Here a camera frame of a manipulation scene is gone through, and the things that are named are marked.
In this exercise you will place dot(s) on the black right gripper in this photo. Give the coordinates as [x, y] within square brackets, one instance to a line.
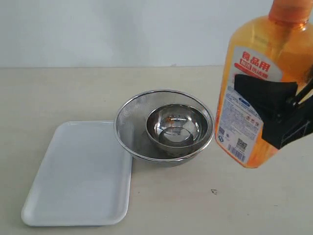
[291, 116]

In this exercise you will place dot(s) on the orange dish soap pump bottle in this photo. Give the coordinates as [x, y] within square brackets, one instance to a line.
[277, 47]

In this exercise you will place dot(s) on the small stainless steel bowl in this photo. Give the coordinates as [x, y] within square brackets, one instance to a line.
[175, 127]

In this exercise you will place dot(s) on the steel mesh strainer bowl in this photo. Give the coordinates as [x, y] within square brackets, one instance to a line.
[130, 127]

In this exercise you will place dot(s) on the white rectangular plastic tray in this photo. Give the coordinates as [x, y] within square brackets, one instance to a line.
[83, 180]

